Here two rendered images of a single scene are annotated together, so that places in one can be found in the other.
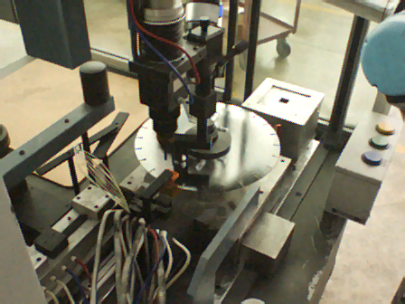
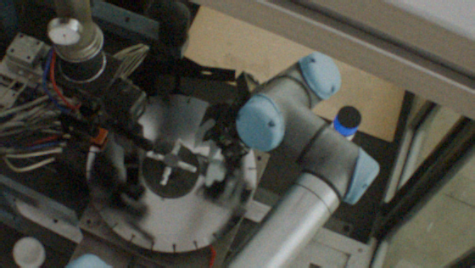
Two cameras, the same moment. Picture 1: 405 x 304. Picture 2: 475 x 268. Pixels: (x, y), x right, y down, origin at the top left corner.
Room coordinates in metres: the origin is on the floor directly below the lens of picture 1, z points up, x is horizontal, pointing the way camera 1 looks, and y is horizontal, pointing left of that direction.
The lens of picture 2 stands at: (0.76, -0.52, 2.22)
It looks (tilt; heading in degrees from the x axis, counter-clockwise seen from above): 63 degrees down; 75
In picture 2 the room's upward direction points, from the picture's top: 9 degrees clockwise
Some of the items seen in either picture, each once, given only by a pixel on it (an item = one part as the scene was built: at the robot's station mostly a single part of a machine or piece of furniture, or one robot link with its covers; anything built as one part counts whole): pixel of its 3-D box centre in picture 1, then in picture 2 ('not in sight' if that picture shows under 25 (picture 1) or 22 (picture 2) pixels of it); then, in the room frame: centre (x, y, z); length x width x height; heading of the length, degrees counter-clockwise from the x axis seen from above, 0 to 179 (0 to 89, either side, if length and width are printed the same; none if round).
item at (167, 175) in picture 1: (159, 194); (82, 131); (0.65, 0.08, 0.95); 0.10 x 0.03 x 0.07; 150
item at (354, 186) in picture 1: (365, 164); not in sight; (0.90, -0.43, 0.82); 0.28 x 0.11 x 0.15; 150
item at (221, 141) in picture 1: (207, 137); (170, 168); (0.82, -0.02, 0.96); 0.11 x 0.11 x 0.03
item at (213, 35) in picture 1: (203, 70); (126, 115); (0.74, 0.00, 1.17); 0.06 x 0.05 x 0.20; 141
